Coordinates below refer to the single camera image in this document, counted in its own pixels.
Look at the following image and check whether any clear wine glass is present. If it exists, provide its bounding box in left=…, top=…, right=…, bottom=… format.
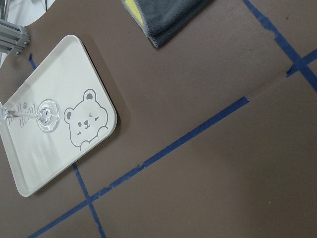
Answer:
left=0, top=99, right=60, bottom=133

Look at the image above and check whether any aluminium frame post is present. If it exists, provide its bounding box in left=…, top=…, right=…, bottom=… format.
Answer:
left=0, top=19, right=31, bottom=57

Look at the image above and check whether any cream bear tray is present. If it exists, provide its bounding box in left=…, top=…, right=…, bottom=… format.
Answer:
left=0, top=35, right=117, bottom=197

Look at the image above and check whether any grey yellow folded cloth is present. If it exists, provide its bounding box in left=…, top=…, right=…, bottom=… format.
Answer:
left=121, top=0, right=210, bottom=48

